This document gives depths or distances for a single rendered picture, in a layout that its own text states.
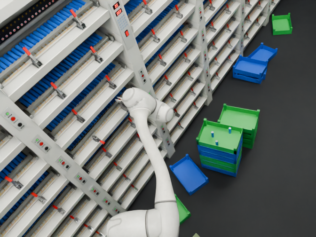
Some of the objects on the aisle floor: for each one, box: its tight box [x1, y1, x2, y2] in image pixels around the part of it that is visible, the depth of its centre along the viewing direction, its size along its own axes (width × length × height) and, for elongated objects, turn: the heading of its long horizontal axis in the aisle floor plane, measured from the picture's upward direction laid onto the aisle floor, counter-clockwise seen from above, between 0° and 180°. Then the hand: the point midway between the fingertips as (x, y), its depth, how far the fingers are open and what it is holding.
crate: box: [169, 154, 209, 196], centre depth 227 cm, size 30×20×8 cm
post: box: [0, 90, 126, 216], centre depth 155 cm, size 20×9×180 cm, turn 63°
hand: (120, 100), depth 161 cm, fingers closed, pressing on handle
